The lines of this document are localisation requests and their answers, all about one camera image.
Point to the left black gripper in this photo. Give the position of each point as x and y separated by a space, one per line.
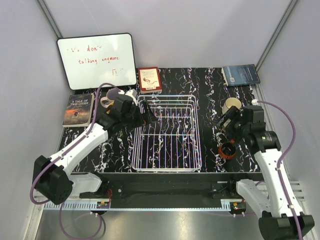
149 116

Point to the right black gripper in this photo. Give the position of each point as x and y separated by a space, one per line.
232 113

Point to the cream ribbed cup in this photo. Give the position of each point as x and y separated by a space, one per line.
231 102

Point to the orange small cup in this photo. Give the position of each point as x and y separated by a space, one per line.
227 150

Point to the pink glossy mug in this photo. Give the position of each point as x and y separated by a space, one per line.
110 97

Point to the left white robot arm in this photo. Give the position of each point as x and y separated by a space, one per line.
53 177

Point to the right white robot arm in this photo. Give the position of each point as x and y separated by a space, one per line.
280 216

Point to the red and white book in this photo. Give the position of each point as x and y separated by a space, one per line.
149 80

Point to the blue book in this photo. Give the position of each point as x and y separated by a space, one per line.
240 75

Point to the Tale of Two Cities book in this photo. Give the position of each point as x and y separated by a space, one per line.
78 111

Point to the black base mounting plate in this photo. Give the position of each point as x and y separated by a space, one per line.
131 186

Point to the white dry-erase board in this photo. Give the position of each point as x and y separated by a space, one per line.
90 61

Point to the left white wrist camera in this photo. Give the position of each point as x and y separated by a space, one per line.
132 93

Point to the white wire dish rack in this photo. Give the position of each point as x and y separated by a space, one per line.
171 143

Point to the white slotted cable duct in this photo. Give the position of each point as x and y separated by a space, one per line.
157 204

